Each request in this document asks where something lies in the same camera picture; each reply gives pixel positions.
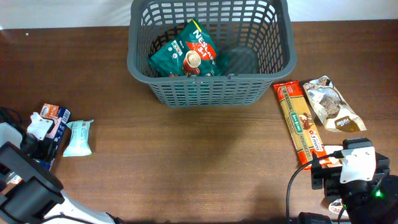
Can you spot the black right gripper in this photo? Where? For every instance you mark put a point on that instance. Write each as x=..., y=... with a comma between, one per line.
x=325, y=179

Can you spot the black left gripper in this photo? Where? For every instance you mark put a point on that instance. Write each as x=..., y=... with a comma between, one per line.
x=38, y=149

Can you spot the blue tissue pack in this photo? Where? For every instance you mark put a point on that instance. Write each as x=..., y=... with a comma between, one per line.
x=60, y=116

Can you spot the green Nescafe coffee bag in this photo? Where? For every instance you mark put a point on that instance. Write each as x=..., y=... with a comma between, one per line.
x=192, y=52

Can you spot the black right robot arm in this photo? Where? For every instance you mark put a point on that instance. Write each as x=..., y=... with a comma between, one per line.
x=373, y=201

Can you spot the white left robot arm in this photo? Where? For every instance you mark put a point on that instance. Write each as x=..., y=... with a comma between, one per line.
x=39, y=197

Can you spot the large beige snack bag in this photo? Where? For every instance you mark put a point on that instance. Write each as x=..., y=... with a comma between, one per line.
x=337, y=205

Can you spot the pale green wrapped bar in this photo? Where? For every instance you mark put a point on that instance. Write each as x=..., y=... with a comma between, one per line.
x=78, y=145

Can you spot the orange spaghetti packet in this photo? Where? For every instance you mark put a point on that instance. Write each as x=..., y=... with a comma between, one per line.
x=302, y=128

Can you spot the small beige snack pouch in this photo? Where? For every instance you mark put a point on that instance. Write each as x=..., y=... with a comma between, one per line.
x=331, y=108

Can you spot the grey plastic basket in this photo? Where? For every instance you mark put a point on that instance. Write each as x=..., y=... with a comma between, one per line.
x=255, y=37

